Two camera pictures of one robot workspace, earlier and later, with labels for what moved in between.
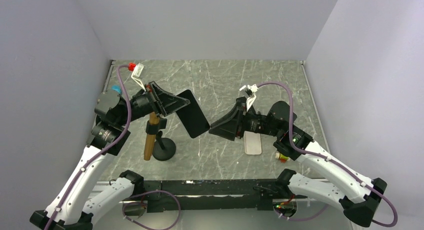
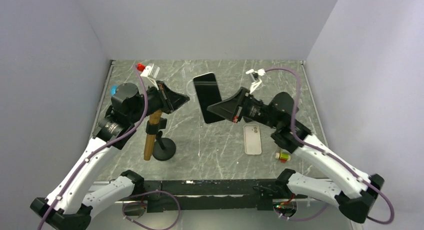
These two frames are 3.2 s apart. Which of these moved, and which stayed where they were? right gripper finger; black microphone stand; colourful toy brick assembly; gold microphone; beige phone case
Moved: right gripper finger
Stayed: gold microphone; beige phone case; colourful toy brick assembly; black microphone stand
